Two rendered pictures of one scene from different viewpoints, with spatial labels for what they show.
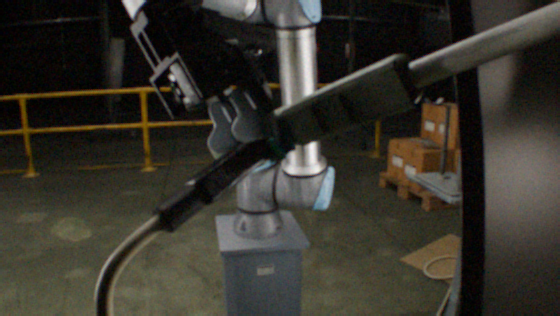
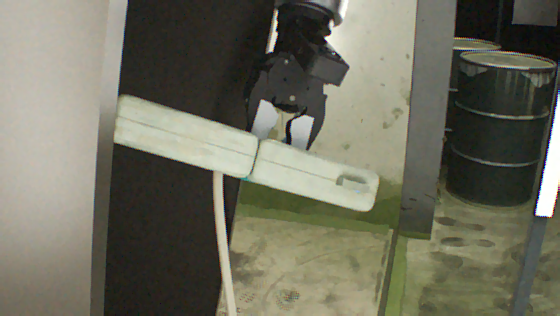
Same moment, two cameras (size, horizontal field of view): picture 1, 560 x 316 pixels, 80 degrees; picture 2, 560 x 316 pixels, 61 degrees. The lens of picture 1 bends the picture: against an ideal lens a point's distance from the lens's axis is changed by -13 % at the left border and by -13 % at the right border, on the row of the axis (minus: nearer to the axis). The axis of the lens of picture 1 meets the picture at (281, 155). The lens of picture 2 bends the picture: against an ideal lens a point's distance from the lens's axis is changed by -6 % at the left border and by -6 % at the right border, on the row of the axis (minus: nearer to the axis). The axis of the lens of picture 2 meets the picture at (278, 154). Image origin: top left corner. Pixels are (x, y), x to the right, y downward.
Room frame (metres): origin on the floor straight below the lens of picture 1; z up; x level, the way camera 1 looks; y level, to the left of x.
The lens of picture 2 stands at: (0.72, -0.45, 1.36)
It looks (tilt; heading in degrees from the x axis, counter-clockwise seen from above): 21 degrees down; 119
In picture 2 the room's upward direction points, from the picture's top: straight up
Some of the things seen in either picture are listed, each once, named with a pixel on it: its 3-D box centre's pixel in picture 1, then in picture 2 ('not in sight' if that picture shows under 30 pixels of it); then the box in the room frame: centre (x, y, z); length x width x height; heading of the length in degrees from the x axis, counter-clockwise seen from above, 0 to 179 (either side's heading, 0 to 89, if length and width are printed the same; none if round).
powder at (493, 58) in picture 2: not in sight; (506, 61); (0.52, 2.78, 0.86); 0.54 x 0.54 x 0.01
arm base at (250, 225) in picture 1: (258, 216); not in sight; (1.31, 0.08, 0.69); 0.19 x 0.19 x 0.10
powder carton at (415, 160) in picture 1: (427, 166); not in sight; (3.35, -1.37, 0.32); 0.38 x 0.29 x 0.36; 109
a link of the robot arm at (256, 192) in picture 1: (260, 180); not in sight; (1.31, 0.08, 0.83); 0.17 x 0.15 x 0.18; 72
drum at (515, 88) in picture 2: not in sight; (498, 128); (0.52, 2.77, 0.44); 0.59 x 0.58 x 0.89; 117
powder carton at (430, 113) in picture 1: (444, 122); not in sight; (3.75, -1.68, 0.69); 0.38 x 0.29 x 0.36; 104
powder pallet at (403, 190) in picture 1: (448, 183); not in sight; (3.59, -1.72, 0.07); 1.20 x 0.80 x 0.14; 109
